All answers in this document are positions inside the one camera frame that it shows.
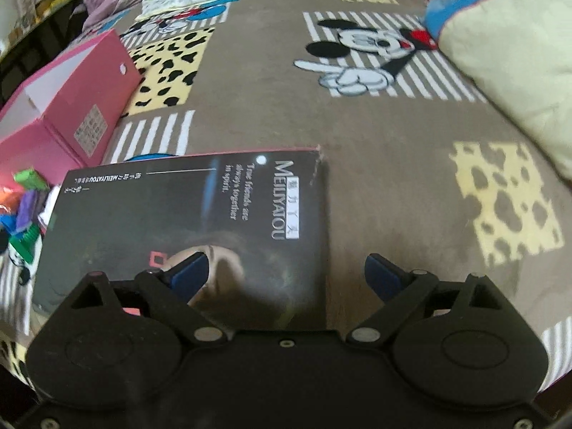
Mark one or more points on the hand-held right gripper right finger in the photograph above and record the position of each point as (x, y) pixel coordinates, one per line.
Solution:
(384, 277)

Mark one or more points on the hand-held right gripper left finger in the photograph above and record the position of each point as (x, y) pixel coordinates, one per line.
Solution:
(190, 277)

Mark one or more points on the black portrait printed box lid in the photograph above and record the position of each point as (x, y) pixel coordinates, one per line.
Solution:
(178, 205)

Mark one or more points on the pink cardboard box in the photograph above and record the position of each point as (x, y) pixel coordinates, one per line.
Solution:
(67, 111)

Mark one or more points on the cartoon mouse printed blanket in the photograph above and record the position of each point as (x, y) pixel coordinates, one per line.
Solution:
(357, 143)

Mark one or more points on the green triangular plastic mold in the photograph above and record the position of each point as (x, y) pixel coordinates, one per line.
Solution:
(24, 241)

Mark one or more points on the blue plastic mold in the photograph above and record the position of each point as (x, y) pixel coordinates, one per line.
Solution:
(10, 223)

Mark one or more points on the green clay packet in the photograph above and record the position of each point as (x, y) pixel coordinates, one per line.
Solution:
(29, 178)

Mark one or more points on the red-orange clay packet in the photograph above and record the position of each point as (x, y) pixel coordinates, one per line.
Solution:
(6, 199)

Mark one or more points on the cream quilt with blue edge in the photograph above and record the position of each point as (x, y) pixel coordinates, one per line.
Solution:
(514, 53)

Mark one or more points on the white top desk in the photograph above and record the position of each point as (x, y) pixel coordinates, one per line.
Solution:
(27, 35)

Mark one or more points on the yellow box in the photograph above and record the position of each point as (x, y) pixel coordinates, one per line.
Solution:
(56, 1)

